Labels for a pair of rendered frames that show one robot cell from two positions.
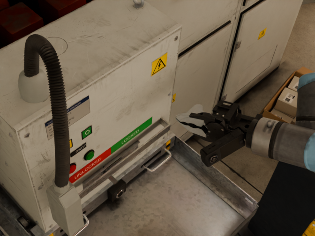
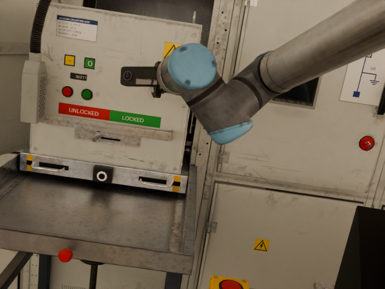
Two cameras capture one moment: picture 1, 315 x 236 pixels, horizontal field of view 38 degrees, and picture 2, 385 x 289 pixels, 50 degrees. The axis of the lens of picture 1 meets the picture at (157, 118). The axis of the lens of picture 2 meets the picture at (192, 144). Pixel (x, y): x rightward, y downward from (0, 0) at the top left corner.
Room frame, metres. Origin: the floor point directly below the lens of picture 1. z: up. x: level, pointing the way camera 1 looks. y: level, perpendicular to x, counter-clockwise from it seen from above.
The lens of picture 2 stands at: (0.09, -1.00, 1.39)
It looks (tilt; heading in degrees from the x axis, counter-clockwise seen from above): 16 degrees down; 48
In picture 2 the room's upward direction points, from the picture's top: 9 degrees clockwise
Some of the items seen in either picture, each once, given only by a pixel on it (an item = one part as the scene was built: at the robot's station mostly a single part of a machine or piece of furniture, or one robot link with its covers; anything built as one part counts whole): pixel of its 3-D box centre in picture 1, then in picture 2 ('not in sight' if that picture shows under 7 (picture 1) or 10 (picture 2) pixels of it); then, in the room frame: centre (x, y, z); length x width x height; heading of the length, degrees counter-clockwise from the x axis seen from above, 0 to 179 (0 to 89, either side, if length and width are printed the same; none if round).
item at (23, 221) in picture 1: (23, 224); not in sight; (0.58, 0.36, 0.88); 0.05 x 0.02 x 0.05; 50
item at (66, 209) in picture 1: (64, 204); (34, 91); (0.52, 0.20, 1.14); 0.08 x 0.05 x 0.17; 50
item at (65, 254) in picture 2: not in sight; (66, 253); (0.48, -0.16, 0.82); 0.04 x 0.03 x 0.03; 49
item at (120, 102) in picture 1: (111, 137); (111, 95); (0.72, 0.12, 1.15); 0.48 x 0.01 x 0.48; 140
